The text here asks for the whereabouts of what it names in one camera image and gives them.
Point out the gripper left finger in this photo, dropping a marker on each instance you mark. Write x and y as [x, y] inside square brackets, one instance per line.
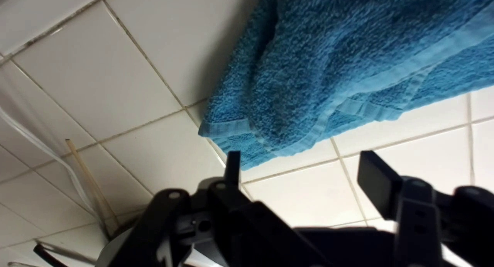
[235, 220]

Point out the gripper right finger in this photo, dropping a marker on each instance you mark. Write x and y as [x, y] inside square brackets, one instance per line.
[418, 220]

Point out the wooden stick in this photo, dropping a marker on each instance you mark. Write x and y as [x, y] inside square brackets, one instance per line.
[89, 178]

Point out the blue terry towel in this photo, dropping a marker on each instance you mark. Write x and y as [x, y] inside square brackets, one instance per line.
[328, 66]

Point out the white plastic utensil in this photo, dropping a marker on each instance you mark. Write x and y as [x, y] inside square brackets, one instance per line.
[42, 147]

